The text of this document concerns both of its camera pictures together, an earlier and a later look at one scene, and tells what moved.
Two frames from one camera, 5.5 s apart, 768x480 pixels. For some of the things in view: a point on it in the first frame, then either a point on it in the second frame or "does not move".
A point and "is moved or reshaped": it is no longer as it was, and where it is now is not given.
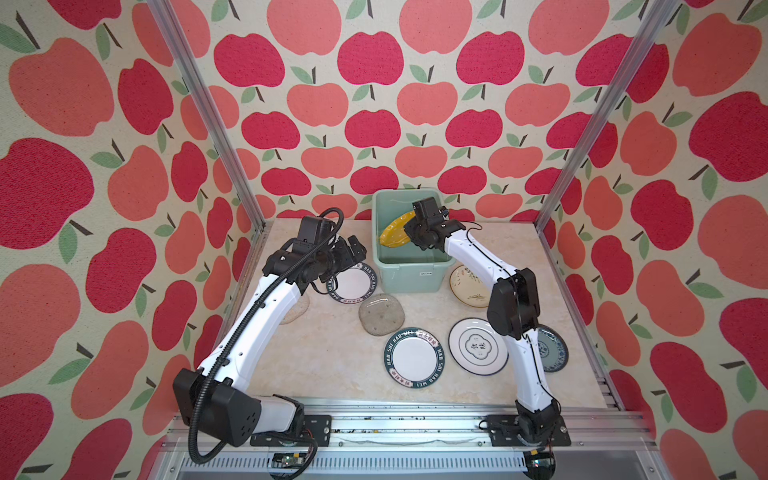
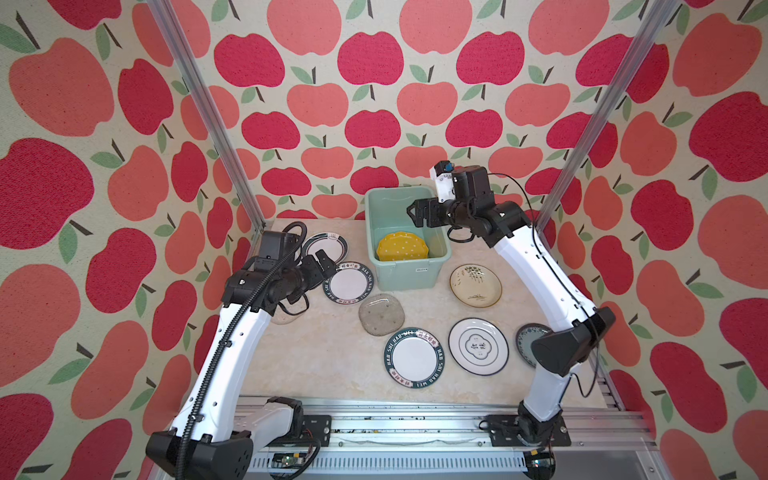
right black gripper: (408, 228) to (419, 210)
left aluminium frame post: (210, 112) does not move
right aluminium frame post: (609, 114) does not move
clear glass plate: (297, 310) does not move
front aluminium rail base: (431, 440) does not move
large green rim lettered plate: (414, 357) does not move
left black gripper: (348, 258) to (317, 276)
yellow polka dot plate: (394, 235) is moved or reshaped
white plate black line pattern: (476, 347) does not move
